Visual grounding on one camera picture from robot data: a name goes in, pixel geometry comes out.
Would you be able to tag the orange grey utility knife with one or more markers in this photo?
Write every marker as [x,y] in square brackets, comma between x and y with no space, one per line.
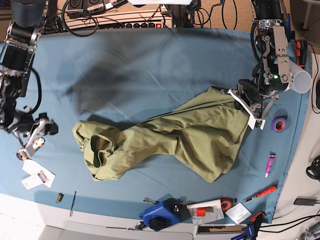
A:
[30,148]

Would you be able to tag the small orange block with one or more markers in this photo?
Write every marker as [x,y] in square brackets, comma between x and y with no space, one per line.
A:
[200,212]

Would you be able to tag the orange handled screwdriver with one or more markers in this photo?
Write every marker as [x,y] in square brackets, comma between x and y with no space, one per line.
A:
[267,191]

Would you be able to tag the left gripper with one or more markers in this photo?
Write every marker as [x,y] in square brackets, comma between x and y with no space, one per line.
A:
[247,97]

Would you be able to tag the orange black tool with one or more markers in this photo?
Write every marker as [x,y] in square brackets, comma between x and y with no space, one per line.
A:
[301,53]

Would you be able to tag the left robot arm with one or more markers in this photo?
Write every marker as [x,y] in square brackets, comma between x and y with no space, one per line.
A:
[272,73]

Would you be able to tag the white square booklet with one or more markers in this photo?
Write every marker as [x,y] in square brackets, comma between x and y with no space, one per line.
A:
[238,213]

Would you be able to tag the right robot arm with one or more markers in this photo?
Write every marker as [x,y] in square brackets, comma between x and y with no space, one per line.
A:
[17,56]

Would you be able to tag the white paper card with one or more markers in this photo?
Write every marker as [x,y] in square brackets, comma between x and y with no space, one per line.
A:
[31,168]

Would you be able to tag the black power adapter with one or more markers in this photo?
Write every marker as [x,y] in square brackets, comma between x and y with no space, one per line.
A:
[305,201]

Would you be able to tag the blue orange clamp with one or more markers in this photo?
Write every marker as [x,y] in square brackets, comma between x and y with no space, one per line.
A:
[251,231]

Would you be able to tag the olive green t-shirt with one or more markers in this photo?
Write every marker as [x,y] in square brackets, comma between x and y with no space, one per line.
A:
[205,134]

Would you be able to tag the white rolled paper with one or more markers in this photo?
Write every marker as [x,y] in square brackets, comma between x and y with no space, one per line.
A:
[212,205]

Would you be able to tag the small green battery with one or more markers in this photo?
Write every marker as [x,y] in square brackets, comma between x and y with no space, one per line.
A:
[59,197]

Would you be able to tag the purple tape roll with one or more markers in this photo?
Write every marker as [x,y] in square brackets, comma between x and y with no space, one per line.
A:
[279,124]

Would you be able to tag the orange tape roll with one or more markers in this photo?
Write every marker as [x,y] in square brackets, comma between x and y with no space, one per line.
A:
[226,203]

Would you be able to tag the blue table cloth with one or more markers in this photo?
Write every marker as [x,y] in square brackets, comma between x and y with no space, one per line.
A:
[123,77]

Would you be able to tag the black tweezers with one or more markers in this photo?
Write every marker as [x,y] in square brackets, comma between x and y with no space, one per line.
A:
[72,204]

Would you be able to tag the translucent plastic cup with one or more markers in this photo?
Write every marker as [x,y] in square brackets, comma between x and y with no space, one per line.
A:
[302,80]

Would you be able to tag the pink glue tube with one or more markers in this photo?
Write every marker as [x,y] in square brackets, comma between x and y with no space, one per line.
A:
[270,161]

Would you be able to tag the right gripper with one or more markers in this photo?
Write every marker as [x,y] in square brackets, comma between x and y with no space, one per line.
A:
[29,128]

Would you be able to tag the blue plastic device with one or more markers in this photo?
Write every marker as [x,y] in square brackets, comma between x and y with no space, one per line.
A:
[162,214]

